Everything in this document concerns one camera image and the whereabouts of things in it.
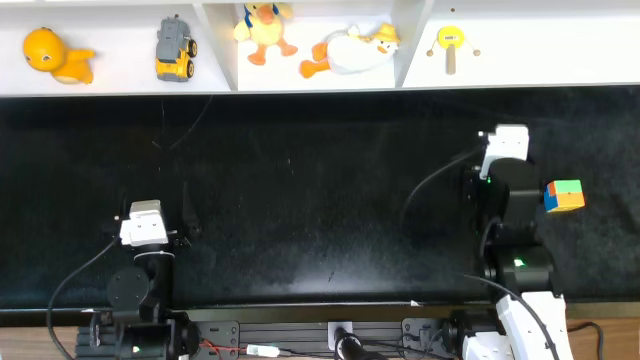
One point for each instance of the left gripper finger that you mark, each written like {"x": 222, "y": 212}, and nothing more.
{"x": 191, "y": 215}

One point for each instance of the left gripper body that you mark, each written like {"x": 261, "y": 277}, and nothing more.
{"x": 179, "y": 240}

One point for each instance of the grey and yellow toy truck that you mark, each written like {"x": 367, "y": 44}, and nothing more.
{"x": 172, "y": 52}

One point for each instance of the orange dinosaur toy figure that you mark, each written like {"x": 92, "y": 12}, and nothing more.
{"x": 47, "y": 52}

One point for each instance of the yellow rattle drum toy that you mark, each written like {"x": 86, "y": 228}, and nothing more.
{"x": 450, "y": 37}

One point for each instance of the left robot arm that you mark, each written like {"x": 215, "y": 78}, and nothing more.
{"x": 132, "y": 292}

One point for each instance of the white shelf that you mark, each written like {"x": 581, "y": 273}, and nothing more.
{"x": 125, "y": 55}

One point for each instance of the white plush duck yellow hat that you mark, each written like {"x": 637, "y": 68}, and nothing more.
{"x": 352, "y": 52}

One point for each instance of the many-coloured puzzle cube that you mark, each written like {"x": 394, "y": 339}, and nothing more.
{"x": 564, "y": 196}

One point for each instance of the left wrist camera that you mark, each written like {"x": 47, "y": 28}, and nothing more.
{"x": 144, "y": 225}

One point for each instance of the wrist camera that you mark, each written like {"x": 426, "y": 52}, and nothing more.
{"x": 144, "y": 225}
{"x": 507, "y": 142}

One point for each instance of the mounting rail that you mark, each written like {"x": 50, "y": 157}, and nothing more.
{"x": 300, "y": 340}

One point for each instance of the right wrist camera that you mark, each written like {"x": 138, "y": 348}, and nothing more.
{"x": 507, "y": 142}

